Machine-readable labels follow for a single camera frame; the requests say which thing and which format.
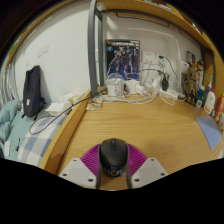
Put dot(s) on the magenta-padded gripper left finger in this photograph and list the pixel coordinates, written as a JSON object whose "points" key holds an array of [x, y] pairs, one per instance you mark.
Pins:
{"points": [[78, 171]]}

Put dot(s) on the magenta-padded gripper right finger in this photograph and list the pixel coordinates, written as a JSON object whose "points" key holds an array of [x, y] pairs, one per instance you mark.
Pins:
{"points": [[150, 170]]}

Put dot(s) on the black computer mouse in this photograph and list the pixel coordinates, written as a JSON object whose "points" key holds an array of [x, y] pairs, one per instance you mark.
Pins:
{"points": [[113, 156]]}

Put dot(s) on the blue plaid bedsheet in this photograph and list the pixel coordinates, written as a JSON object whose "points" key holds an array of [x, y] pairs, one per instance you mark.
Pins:
{"points": [[36, 140]]}

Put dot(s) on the small white desk clock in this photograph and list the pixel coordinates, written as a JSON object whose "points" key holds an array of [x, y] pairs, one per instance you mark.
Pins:
{"points": [[199, 103]]}

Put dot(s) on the white charger block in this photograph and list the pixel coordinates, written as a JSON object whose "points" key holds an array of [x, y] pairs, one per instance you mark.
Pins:
{"points": [[115, 88], [132, 86]]}

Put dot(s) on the teal blanket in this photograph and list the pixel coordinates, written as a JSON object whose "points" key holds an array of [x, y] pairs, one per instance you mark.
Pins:
{"points": [[7, 116]]}

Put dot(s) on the white red-capped lotion bottle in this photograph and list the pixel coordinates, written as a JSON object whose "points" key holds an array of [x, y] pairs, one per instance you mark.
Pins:
{"points": [[209, 103]]}

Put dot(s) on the black backpack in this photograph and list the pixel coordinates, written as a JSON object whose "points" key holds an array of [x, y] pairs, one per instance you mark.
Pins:
{"points": [[32, 90]]}

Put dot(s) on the red yellow chips can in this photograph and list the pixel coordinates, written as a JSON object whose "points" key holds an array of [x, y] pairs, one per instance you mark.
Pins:
{"points": [[220, 108]]}

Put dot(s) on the brown tree figurine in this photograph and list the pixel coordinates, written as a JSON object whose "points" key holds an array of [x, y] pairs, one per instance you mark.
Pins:
{"points": [[194, 81]]}

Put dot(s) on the blue white spray bottle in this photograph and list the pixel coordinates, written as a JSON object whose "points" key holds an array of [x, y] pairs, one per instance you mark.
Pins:
{"points": [[209, 83]]}

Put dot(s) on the blue robot model kit box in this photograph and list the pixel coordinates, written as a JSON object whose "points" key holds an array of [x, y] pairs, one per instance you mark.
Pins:
{"points": [[122, 60]]}

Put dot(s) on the wooden shelf unit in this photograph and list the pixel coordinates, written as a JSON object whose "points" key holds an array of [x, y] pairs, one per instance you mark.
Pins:
{"points": [[140, 5]]}

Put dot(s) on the white wall socket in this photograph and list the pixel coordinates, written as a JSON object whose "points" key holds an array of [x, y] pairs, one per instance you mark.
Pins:
{"points": [[148, 57]]}

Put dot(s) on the grey metal frame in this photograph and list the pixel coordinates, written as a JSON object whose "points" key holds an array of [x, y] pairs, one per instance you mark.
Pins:
{"points": [[92, 50]]}

